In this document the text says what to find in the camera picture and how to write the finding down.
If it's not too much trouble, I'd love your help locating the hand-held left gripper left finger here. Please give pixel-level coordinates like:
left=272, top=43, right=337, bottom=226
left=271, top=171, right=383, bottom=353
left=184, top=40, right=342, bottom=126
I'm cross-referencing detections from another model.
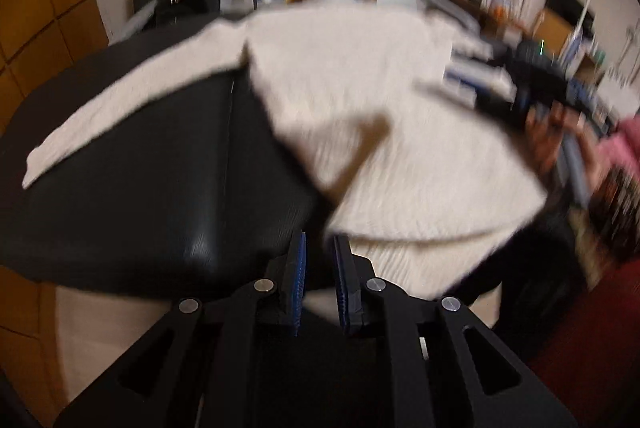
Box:
left=52, top=230, right=307, bottom=428

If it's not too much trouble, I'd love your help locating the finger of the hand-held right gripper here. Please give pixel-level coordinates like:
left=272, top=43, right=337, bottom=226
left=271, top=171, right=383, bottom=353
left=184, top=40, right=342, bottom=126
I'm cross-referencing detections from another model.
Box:
left=415, top=80, right=526, bottom=133

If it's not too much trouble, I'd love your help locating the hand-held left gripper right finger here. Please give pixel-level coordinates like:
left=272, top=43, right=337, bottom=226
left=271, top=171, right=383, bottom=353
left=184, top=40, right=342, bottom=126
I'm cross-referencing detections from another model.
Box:
left=332, top=234, right=578, bottom=428

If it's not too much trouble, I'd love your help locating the cream knitted sweater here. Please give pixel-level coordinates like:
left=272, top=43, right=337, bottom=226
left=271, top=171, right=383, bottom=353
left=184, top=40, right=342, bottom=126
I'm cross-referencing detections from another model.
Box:
left=22, top=5, right=548, bottom=301

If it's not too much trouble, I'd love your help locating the person's right forearm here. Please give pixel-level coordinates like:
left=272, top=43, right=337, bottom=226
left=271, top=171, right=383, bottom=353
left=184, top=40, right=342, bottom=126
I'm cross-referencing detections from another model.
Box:
left=595, top=114, right=640, bottom=173

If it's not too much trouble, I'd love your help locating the person's right hand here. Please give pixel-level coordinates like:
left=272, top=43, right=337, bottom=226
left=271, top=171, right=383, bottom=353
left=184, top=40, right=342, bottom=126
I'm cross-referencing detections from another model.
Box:
left=525, top=102, right=603, bottom=191

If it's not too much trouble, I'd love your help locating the black monitor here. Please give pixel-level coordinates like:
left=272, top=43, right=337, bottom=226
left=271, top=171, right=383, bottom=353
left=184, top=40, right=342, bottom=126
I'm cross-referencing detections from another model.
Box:
left=545, top=0, right=596, bottom=28

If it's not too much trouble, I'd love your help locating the wooden side table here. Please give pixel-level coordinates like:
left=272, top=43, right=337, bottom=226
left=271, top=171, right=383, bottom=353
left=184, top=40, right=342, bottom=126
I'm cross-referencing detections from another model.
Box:
left=432, top=0, right=531, bottom=38

